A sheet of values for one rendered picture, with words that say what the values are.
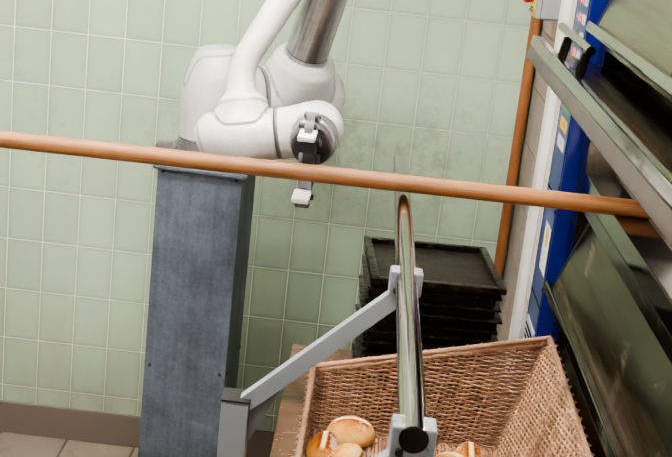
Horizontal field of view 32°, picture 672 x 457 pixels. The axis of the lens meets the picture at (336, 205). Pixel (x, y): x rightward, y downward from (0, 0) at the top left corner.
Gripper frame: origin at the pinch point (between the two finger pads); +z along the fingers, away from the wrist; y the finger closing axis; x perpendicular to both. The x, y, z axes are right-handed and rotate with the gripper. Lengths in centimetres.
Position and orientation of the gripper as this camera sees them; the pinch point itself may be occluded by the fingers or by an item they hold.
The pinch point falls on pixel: (303, 168)
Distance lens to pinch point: 204.4
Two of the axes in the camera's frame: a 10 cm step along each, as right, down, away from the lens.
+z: -0.6, 2.7, -9.6
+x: -9.9, -1.2, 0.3
